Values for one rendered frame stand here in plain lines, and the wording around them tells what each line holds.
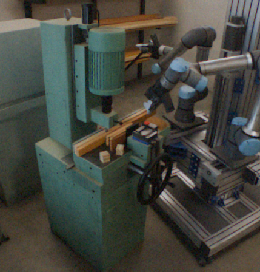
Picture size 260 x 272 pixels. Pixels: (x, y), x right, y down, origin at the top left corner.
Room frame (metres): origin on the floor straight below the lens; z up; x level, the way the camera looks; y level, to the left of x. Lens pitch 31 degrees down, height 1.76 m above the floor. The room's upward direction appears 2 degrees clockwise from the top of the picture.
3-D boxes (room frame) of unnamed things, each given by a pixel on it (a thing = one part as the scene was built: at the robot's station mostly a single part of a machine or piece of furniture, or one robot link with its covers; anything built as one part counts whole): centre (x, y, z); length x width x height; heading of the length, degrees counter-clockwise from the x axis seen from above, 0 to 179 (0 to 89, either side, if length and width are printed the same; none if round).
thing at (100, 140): (1.48, 0.02, 0.92); 0.67 x 0.02 x 0.04; 140
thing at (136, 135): (1.33, -0.11, 0.99); 0.13 x 0.11 x 0.06; 140
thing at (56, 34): (1.57, 0.32, 1.16); 0.22 x 0.22 x 0.72; 50
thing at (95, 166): (1.38, -0.04, 0.87); 0.61 x 0.30 x 0.06; 140
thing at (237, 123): (1.40, -0.66, 0.98); 0.13 x 0.12 x 0.14; 0
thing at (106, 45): (1.38, 0.10, 1.35); 0.18 x 0.18 x 0.31
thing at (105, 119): (1.40, 0.11, 1.03); 0.14 x 0.07 x 0.09; 50
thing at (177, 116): (1.84, -0.41, 0.87); 0.15 x 0.15 x 0.10
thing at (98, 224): (1.46, 0.19, 0.36); 0.58 x 0.45 x 0.71; 50
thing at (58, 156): (1.46, 0.19, 0.76); 0.57 x 0.45 x 0.09; 50
